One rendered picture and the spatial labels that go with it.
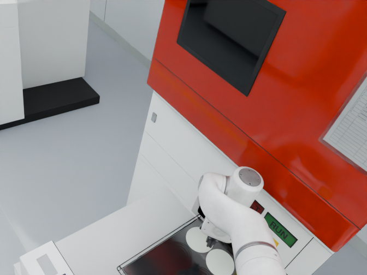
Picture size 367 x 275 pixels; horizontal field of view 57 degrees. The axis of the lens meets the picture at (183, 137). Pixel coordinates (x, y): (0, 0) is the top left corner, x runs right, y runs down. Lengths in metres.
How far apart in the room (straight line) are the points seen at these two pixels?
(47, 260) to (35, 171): 1.52
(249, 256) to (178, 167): 0.72
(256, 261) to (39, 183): 1.97
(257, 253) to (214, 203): 0.19
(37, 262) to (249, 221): 0.60
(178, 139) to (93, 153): 1.47
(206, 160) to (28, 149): 1.73
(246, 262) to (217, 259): 0.55
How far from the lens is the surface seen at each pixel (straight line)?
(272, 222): 1.12
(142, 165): 1.54
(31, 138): 2.77
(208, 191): 0.84
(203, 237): 1.25
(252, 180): 0.89
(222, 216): 0.81
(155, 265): 1.15
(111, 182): 2.49
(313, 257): 1.11
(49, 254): 1.08
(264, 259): 0.67
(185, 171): 1.31
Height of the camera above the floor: 1.90
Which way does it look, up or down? 40 degrees down
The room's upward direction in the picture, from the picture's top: 19 degrees clockwise
